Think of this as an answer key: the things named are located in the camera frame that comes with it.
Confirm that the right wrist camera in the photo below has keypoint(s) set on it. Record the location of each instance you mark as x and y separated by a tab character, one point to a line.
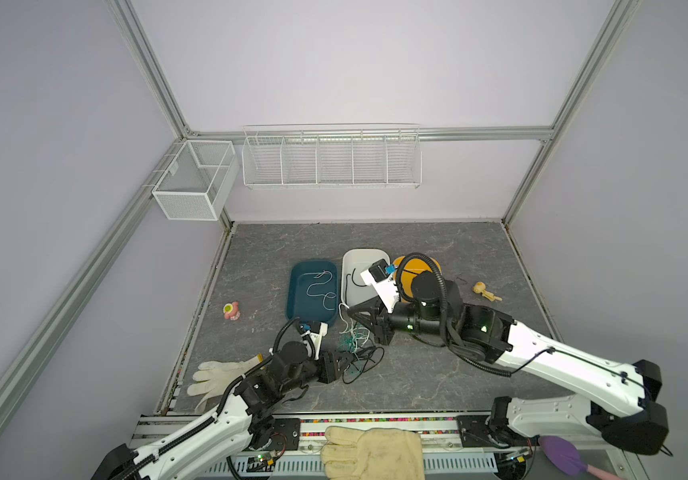
380	276

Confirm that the long white wire basket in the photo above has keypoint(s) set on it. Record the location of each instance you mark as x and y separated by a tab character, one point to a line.
332	156

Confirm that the yellow wooden toy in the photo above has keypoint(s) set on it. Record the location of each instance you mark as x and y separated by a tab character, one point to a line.
480	288

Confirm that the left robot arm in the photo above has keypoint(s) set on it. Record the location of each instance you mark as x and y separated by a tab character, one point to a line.
244	415

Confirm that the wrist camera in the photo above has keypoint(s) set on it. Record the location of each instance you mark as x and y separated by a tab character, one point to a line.
380	276
312	335

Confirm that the white knit glove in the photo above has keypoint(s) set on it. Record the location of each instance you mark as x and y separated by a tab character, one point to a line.
212	378

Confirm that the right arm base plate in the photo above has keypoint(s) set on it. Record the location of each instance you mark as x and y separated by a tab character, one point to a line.
477	430

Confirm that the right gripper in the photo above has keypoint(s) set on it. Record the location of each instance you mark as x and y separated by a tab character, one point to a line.
382	320

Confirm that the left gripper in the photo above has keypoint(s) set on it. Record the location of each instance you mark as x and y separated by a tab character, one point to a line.
328	360

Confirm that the white plastic bin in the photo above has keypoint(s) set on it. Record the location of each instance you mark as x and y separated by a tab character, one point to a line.
353	290

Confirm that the purple brush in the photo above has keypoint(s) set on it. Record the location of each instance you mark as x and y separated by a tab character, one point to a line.
565	456

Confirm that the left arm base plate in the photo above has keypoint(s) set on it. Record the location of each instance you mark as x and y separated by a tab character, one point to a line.
276	434

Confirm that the small white mesh basket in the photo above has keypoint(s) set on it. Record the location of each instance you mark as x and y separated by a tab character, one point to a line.
197	181

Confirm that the pink toy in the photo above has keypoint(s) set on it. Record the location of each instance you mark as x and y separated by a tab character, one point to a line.
231	311

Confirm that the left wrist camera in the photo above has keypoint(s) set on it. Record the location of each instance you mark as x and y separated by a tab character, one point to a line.
312	335

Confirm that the yellow plastic bin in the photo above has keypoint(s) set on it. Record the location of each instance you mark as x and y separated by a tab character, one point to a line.
413	266

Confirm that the teal plastic bin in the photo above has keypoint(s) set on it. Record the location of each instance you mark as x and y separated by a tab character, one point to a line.
313	293

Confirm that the beige leather glove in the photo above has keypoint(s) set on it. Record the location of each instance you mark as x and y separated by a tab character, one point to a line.
372	454

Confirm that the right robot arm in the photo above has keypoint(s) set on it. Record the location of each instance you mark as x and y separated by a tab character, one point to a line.
614	401

